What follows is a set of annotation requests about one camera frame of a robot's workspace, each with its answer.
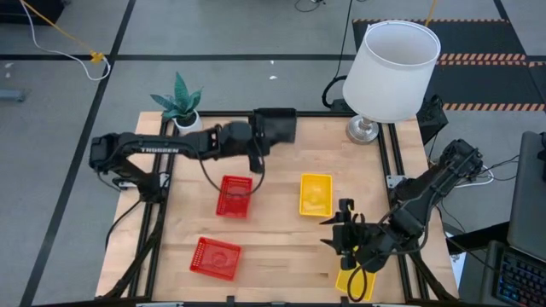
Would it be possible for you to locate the backlit black keyboard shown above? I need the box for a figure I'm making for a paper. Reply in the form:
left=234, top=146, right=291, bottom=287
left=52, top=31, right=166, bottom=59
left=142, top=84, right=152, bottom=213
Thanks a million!
left=492, top=249, right=546, bottom=307

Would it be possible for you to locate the black looped floor cable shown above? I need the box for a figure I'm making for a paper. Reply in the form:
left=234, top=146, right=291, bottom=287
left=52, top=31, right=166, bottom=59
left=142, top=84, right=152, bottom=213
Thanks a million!
left=320, top=0, right=355, bottom=110

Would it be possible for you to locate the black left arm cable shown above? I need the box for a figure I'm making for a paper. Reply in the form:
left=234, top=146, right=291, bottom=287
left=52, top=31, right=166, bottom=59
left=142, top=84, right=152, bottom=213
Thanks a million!
left=198, top=140, right=268, bottom=200

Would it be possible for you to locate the black hazard-striped floor mat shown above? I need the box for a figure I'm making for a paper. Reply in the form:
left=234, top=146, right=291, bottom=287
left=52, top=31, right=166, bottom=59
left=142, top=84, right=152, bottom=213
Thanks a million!
left=351, top=17, right=546, bottom=114

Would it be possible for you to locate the white plant pot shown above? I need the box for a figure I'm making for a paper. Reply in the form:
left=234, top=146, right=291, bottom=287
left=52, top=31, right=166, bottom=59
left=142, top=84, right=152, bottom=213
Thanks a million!
left=174, top=109, right=204, bottom=136

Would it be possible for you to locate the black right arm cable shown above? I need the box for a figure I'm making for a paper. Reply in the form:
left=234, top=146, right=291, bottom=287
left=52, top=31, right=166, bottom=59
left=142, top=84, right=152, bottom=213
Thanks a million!
left=346, top=264, right=369, bottom=303

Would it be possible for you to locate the grey floor bar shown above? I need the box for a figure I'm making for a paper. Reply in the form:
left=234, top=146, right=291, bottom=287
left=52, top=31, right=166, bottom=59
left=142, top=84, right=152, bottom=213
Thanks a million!
left=0, top=88, right=26, bottom=103

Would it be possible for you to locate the yellow hanging cable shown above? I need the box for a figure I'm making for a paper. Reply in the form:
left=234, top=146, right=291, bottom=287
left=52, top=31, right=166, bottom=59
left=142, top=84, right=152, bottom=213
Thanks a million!
left=425, top=0, right=439, bottom=26

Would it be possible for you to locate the green snake plant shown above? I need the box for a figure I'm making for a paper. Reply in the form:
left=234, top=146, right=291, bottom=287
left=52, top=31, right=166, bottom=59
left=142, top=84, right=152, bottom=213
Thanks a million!
left=149, top=71, right=204, bottom=123

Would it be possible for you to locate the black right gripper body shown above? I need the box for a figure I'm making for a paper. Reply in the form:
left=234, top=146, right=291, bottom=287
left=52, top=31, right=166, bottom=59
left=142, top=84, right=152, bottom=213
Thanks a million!
left=331, top=198, right=363, bottom=270

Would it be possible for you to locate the thin black floor cable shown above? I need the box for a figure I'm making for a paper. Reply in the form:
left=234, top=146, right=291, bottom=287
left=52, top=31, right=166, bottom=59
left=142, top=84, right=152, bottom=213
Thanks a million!
left=294, top=0, right=326, bottom=13

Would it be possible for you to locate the black cabinet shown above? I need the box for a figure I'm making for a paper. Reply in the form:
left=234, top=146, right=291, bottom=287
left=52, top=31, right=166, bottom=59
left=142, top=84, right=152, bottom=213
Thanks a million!
left=0, top=0, right=65, bottom=25

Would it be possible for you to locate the black aluminium table frame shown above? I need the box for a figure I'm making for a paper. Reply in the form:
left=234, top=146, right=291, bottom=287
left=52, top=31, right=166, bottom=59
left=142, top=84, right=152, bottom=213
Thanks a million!
left=100, top=109, right=460, bottom=307

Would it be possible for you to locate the white floor cable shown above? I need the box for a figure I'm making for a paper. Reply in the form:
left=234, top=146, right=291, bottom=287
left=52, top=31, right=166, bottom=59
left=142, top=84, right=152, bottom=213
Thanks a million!
left=19, top=0, right=112, bottom=82

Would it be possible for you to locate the black box device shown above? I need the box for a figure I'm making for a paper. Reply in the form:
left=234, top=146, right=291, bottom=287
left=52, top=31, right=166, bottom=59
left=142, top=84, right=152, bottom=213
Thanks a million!
left=417, top=94, right=450, bottom=146

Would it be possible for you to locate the silver lamp base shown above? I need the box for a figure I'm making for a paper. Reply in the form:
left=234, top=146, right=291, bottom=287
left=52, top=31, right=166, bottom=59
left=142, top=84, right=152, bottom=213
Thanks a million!
left=346, top=114, right=380, bottom=145

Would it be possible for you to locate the white cable loop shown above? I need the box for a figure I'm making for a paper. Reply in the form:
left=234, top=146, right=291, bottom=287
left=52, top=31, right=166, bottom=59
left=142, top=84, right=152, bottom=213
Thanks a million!
left=454, top=165, right=496, bottom=189

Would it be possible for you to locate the grey laptop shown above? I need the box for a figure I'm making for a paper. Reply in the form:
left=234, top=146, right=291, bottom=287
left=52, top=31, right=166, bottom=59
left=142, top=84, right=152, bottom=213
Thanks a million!
left=507, top=130, right=546, bottom=261

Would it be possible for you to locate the black side desk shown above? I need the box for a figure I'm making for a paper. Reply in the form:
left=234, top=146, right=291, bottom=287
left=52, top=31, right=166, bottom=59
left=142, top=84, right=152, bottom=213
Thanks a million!
left=445, top=221, right=546, bottom=307

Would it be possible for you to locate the black power box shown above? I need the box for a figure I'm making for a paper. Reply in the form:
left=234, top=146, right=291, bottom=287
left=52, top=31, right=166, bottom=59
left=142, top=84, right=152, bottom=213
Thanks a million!
left=331, top=98, right=355, bottom=113

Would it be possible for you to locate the white lamp shade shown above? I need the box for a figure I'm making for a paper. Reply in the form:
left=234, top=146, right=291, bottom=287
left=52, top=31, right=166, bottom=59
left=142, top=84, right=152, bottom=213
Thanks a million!
left=342, top=20, right=442, bottom=125

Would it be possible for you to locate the yellow floor cable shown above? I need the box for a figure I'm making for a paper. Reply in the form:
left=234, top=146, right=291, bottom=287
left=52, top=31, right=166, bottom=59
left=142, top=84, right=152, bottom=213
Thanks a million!
left=19, top=0, right=106, bottom=64

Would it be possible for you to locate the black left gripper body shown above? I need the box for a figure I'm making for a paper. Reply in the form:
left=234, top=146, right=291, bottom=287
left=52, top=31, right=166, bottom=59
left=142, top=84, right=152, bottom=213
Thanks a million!
left=215, top=121, right=270, bottom=175

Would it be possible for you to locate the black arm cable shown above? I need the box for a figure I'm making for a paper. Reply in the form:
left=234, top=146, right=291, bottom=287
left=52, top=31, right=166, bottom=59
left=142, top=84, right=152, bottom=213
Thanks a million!
left=346, top=264, right=369, bottom=303
left=198, top=140, right=268, bottom=200

